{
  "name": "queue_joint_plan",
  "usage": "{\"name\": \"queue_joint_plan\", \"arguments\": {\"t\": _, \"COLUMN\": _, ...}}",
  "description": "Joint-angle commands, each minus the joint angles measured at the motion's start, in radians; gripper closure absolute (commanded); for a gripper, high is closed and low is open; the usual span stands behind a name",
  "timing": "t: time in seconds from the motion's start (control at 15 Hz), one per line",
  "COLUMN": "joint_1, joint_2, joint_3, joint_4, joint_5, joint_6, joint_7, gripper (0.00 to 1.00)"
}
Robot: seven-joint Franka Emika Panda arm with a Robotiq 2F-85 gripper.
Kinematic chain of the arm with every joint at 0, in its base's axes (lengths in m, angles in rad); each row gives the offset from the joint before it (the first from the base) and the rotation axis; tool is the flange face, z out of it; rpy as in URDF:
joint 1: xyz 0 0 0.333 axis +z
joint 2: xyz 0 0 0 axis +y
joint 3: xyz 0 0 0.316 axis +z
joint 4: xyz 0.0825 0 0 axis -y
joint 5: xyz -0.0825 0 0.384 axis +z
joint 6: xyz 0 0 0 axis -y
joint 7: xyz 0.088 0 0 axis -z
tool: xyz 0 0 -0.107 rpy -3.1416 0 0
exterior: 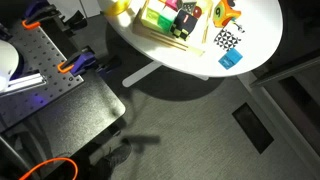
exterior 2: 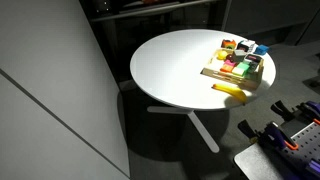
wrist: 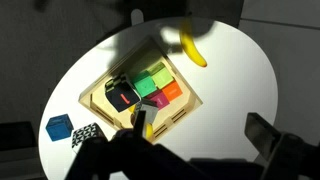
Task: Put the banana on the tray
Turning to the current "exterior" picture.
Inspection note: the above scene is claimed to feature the pink cube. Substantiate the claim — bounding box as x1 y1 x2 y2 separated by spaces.
165 0 178 10

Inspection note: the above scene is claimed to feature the black perforated breadboard plate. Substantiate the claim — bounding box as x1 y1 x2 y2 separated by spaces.
0 20 84 132

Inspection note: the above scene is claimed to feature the red round object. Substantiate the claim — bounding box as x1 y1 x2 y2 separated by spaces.
193 6 202 19

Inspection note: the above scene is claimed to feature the white table foot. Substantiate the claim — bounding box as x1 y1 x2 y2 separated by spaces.
122 61 209 88

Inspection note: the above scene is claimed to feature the near purple clamp orange handle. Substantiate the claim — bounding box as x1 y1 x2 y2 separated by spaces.
57 47 122 77

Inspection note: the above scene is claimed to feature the grey patterned cube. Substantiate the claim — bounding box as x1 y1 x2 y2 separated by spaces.
182 0 197 14

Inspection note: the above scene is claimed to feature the black cart top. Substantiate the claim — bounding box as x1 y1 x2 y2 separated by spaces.
0 72 126 159

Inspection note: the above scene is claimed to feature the yellow banana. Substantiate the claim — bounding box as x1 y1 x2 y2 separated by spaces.
104 0 131 16

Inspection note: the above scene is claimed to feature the blue cube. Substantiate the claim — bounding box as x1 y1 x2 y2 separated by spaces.
219 48 243 70

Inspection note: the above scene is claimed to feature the black cube with red mark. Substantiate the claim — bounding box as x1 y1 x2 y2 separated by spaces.
170 10 198 40

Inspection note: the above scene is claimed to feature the black shoe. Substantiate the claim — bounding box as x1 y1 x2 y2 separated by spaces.
89 143 132 180

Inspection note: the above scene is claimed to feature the green cube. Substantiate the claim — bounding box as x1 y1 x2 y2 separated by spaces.
157 6 177 32

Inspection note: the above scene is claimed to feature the wooden tray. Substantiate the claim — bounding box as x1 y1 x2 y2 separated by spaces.
133 0 213 56

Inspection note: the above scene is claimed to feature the far purple clamp orange handle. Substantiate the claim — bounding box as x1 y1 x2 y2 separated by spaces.
21 0 88 32

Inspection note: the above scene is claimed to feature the aluminium extrusion rail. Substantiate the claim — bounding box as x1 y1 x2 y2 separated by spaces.
0 73 47 96

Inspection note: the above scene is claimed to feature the purple clamp orange handle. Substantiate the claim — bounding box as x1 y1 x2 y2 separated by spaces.
21 0 88 32
57 47 122 77

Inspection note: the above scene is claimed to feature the orange cable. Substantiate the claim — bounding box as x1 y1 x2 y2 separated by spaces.
19 157 79 180

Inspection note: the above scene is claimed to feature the black white patterned tile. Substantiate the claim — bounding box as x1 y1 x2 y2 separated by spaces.
214 29 241 51

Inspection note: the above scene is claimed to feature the black floor vent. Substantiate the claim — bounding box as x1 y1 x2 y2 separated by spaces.
232 103 274 154

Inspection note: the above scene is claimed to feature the orange toy with number nine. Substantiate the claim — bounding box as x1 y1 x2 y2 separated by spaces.
213 0 241 28

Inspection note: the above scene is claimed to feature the white round table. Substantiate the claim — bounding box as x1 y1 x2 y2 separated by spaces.
106 0 283 77

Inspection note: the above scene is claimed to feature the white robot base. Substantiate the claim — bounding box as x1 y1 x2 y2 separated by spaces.
0 40 19 92

